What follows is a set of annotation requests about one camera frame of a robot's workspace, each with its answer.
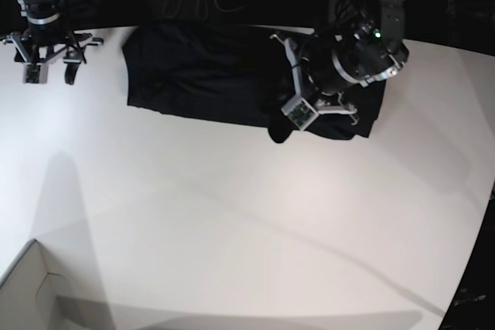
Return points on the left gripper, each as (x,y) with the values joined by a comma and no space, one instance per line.
(305,86)

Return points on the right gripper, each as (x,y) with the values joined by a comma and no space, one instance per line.
(44,45)

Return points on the black t-shirt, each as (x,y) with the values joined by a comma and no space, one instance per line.
(227,74)

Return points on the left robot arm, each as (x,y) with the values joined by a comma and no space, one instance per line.
(363,45)

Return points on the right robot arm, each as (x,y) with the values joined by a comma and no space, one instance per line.
(43,12)

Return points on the white cardboard box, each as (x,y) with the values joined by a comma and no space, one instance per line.
(33,297)

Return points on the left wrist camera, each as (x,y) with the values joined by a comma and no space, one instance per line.
(300,112)

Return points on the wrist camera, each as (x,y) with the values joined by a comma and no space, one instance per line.
(300,112)
(33,74)

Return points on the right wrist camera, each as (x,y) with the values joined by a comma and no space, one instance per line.
(33,74)

